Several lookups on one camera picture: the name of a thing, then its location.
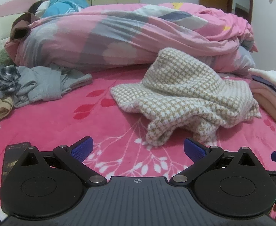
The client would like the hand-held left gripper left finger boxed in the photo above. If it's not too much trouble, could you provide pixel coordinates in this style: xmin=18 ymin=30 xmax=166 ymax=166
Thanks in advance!
xmin=19 ymin=135 xmax=108 ymax=186

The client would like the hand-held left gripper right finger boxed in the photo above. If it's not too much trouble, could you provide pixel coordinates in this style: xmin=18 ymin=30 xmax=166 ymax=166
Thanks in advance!
xmin=170 ymin=137 xmax=258 ymax=186

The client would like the beige white houndstooth knit cardigan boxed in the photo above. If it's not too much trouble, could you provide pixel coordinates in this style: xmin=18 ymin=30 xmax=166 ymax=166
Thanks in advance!
xmin=110 ymin=47 xmax=262 ymax=149

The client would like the dark smartphone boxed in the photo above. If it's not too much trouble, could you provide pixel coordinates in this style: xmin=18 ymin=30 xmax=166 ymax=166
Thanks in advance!
xmin=1 ymin=142 xmax=31 ymax=189

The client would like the grey hoodie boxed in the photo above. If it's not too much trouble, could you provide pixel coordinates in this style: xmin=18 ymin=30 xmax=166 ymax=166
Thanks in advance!
xmin=13 ymin=63 xmax=93 ymax=109

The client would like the navy folded cloth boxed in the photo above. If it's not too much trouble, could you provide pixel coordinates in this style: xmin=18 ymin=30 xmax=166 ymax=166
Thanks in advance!
xmin=251 ymin=75 xmax=276 ymax=104

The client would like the white folded cloth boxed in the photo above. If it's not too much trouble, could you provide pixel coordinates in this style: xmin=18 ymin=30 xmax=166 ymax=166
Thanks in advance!
xmin=248 ymin=68 xmax=276 ymax=99

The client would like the black white plaid shirt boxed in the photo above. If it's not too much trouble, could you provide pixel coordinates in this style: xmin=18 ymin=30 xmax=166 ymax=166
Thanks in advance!
xmin=0 ymin=65 xmax=22 ymax=104

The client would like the pink grey floral quilt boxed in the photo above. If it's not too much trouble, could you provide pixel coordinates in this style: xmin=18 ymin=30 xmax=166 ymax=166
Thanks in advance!
xmin=5 ymin=3 xmax=258 ymax=77

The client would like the blue patterned pillow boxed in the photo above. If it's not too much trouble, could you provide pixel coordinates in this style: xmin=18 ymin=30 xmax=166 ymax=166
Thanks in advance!
xmin=35 ymin=0 xmax=89 ymax=18

